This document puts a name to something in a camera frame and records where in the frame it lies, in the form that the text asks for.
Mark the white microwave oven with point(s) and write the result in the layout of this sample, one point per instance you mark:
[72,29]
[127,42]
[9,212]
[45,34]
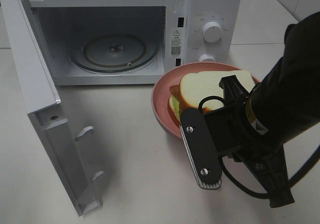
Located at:
[175,24]

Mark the sandwich with lettuce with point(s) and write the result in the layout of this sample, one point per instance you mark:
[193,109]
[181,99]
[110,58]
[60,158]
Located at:
[194,87]

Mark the lower white timer knob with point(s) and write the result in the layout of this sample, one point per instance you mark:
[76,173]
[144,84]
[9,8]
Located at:
[207,57]

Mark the upper white power knob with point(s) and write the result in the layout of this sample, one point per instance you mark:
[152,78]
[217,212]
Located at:
[212,31]

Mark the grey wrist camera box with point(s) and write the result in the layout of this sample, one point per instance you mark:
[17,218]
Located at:
[200,148]

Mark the white microwave door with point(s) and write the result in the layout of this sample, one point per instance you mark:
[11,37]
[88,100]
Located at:
[44,107]

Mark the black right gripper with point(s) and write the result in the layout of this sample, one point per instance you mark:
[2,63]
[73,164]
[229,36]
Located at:
[233,136]

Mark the pink round plate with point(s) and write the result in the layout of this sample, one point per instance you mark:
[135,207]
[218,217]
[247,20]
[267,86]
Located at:
[161,93]

